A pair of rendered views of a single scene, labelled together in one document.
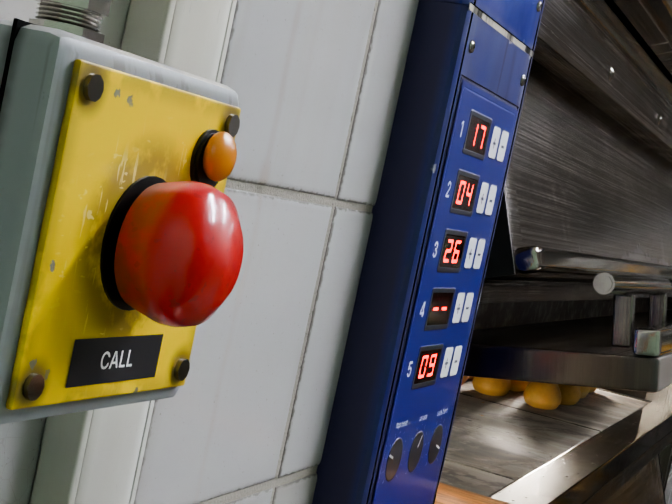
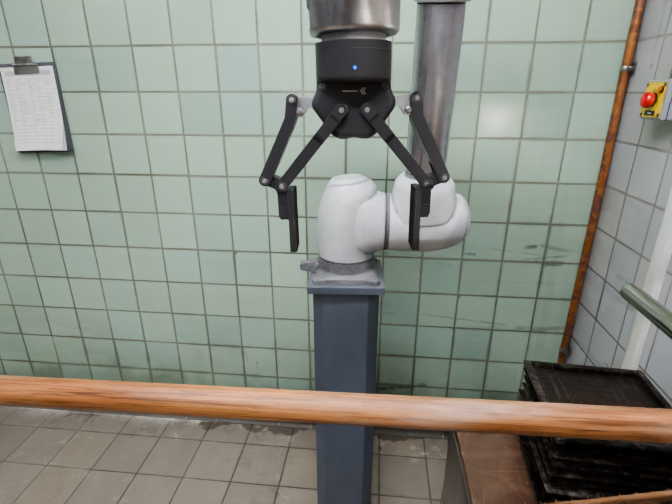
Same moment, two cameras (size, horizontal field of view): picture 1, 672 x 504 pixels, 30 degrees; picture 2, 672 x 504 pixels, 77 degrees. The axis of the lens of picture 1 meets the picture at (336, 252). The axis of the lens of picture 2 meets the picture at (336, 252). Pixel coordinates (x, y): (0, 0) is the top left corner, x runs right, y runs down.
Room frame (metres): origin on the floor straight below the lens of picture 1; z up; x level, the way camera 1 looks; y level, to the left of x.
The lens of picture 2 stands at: (1.27, -1.09, 1.48)
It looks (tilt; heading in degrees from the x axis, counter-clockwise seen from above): 21 degrees down; 164
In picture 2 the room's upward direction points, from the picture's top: straight up
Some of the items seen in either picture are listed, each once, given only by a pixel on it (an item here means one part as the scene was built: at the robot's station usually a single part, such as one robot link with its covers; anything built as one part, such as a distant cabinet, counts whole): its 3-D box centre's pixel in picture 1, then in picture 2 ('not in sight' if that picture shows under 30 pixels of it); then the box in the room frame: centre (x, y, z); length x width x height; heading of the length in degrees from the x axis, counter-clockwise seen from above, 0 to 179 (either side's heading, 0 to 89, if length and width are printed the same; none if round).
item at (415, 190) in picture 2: not in sight; (414, 216); (0.86, -0.88, 1.35); 0.03 x 0.01 x 0.07; 164
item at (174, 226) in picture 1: (169, 250); (648, 99); (0.34, 0.04, 1.46); 0.04 x 0.04 x 0.04; 68
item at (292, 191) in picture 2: not in sight; (293, 218); (0.82, -1.01, 1.35); 0.03 x 0.01 x 0.07; 164
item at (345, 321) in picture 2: not in sight; (345, 413); (0.21, -0.76, 0.50); 0.21 x 0.21 x 1.00; 72
